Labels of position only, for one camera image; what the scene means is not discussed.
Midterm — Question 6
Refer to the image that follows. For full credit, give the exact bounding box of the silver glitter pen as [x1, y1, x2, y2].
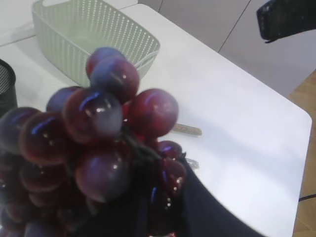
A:
[186, 158, 199, 170]

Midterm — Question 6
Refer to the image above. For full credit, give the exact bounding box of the black mesh pen holder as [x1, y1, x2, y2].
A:
[0, 59, 17, 117]

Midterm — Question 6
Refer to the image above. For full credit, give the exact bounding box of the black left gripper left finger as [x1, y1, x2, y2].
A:
[172, 153, 262, 237]

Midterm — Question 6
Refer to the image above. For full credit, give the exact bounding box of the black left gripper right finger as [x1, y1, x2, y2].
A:
[256, 0, 316, 43]

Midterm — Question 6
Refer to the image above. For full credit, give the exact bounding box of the gold glitter pen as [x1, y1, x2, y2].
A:
[172, 123, 202, 136]

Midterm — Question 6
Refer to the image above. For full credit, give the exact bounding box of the green plastic woven basket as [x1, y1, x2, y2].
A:
[32, 0, 160, 87]

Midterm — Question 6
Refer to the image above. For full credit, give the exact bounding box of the purple artificial grape bunch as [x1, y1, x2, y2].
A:
[0, 47, 185, 237]

